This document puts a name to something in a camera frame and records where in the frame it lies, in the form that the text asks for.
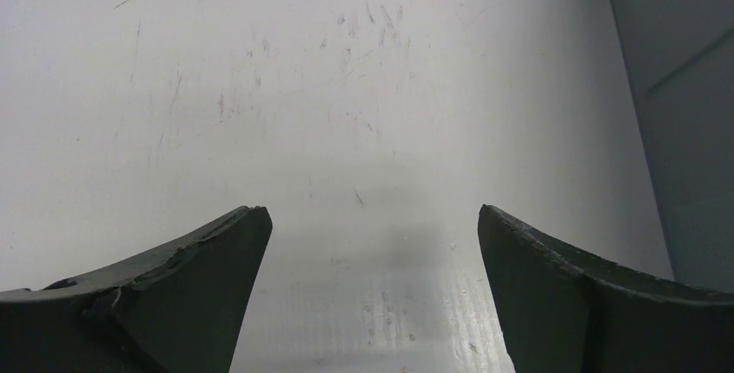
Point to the grey plastic bin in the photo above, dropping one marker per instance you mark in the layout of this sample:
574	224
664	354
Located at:
679	59

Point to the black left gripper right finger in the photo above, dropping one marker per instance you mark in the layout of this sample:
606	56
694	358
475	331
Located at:
562	309

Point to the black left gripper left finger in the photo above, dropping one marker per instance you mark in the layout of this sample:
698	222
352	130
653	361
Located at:
177	307

